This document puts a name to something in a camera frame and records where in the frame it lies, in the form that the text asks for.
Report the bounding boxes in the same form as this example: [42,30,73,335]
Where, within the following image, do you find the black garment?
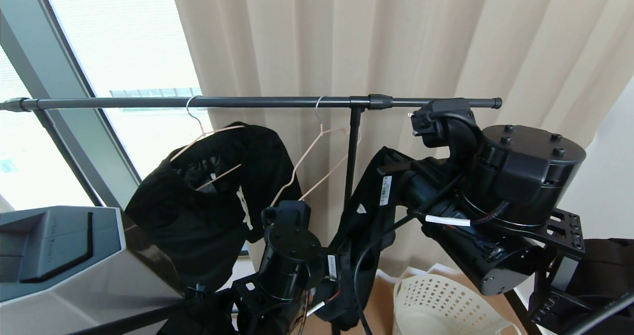
[314,147,431,332]

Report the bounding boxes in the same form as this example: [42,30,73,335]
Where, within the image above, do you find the beige curtain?
[168,0,634,279]

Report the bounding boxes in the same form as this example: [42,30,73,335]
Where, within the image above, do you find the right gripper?
[377,159,466,212]

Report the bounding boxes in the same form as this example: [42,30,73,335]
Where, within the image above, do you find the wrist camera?
[409,99,480,160]
[261,200,313,229]

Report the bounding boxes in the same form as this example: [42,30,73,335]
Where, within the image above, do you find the black cable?
[565,291,634,335]
[353,174,466,335]

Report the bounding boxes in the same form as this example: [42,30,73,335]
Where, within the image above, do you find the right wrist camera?
[409,99,480,160]

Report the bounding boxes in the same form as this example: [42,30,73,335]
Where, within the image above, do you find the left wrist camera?
[261,200,313,229]

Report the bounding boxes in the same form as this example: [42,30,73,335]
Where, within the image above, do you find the black shorts with green print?
[124,122,304,296]

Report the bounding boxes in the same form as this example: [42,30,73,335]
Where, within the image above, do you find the window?
[0,0,211,212]

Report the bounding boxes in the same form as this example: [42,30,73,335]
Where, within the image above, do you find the white laundry basket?
[393,274,523,335]

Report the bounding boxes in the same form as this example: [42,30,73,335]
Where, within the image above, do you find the pink clothes hanger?
[170,96,246,192]
[270,96,362,208]

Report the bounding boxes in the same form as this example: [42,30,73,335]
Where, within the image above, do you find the black clothes rack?
[0,95,503,335]

